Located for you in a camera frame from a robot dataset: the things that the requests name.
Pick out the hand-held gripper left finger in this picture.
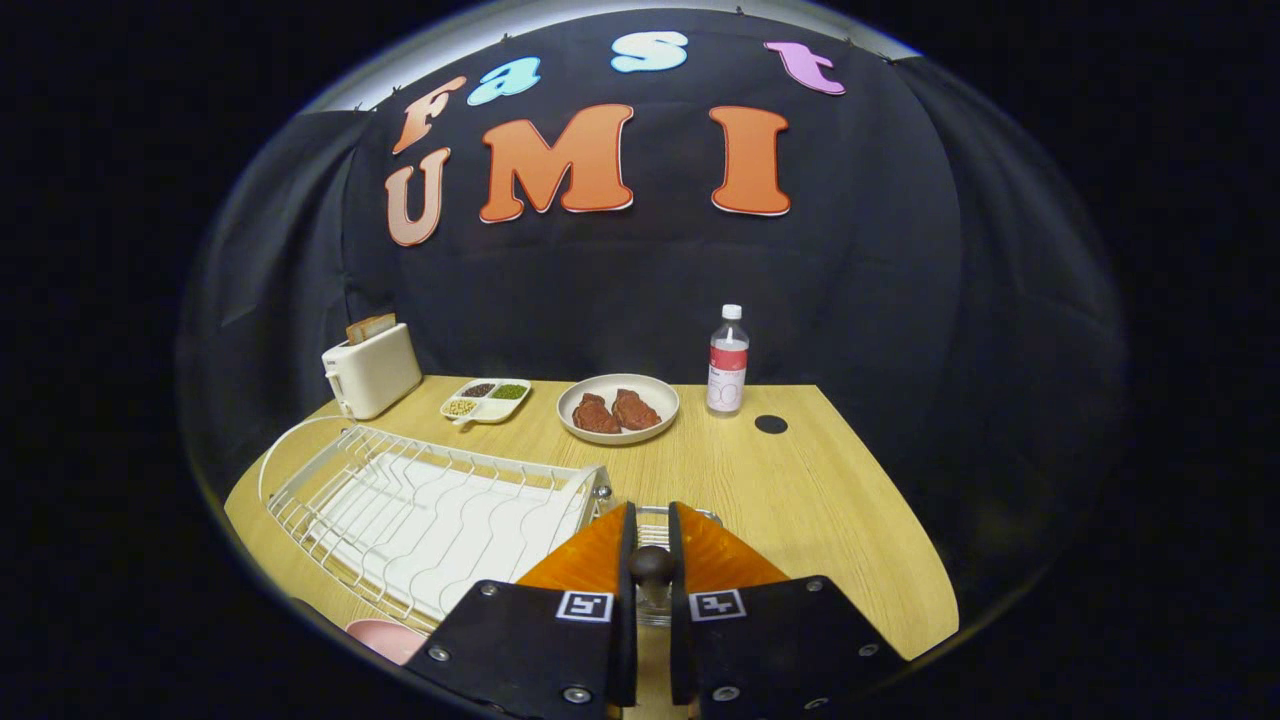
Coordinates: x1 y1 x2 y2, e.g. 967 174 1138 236
405 502 641 720

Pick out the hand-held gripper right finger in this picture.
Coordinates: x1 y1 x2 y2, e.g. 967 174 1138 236
668 500 909 720

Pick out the wooden handled spoon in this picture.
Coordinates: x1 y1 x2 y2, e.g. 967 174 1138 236
628 545 678 611

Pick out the metal wire basket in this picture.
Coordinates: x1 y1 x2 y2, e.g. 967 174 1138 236
635 505 723 629

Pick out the white wire dish rack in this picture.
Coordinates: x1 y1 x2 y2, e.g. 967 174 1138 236
258 415 613 633

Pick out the pink plate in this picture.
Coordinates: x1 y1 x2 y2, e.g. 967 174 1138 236
345 618 429 666

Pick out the white round plate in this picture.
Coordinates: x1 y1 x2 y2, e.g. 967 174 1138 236
557 373 681 446

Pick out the white divided dish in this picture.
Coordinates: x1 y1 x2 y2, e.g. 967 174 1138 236
440 378 532 429

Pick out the white drip tray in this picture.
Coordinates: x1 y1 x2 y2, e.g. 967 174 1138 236
305 455 591 621

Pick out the brown steak piece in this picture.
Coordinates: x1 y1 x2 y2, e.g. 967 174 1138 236
611 388 663 431
572 393 622 435

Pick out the clear bottle red label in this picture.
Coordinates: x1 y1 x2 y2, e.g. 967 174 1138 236
706 304 750 416

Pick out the white toaster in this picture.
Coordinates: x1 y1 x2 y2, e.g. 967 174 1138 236
321 322 424 421

